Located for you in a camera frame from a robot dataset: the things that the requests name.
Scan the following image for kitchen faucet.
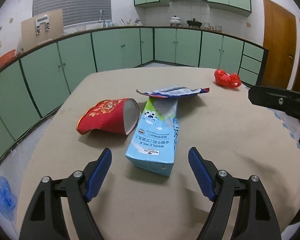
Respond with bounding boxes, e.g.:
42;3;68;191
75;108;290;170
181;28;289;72
99;9;107;28

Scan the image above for group of glass jars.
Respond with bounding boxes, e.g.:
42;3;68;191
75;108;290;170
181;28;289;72
203;22;224;32

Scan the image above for white cooking pot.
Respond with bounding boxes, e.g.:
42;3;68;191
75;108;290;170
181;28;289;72
169;15;182;27

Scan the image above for white wall-mount device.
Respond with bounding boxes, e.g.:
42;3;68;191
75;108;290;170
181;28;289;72
34;15;52;34

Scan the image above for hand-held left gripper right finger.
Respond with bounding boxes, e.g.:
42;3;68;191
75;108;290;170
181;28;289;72
188;147;282;240

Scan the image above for cardboard sheet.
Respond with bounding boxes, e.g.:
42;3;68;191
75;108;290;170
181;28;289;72
21;8;64;47

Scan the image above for torn snack wrapper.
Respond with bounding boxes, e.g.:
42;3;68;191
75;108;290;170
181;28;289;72
136;87;210;99

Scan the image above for orange plastic basket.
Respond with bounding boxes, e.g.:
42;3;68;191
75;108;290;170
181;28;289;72
0;49;17;68

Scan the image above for wooden door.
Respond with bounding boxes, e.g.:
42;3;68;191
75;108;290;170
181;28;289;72
261;0;297;89

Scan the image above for blue plastic bag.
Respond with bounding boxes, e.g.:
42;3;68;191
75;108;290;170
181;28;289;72
0;176;17;220

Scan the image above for black wok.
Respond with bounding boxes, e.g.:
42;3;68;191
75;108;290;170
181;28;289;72
186;18;203;28

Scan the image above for grey window blind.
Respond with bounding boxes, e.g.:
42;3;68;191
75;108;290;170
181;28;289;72
32;0;113;28

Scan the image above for green base cabinets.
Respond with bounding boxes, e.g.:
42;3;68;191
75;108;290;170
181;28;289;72
0;26;269;164

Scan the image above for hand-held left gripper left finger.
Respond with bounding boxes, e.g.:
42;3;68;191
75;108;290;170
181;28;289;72
19;147;113;240

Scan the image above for blue milk carton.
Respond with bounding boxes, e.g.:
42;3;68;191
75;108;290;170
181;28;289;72
125;97;179;178

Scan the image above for red plastic bag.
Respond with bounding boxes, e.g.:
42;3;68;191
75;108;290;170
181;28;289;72
214;69;242;89

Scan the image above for red paper cup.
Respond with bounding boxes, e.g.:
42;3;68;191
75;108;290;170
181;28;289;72
76;98;140;137

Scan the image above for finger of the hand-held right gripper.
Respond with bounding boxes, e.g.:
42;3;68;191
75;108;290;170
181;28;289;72
248;85;300;130

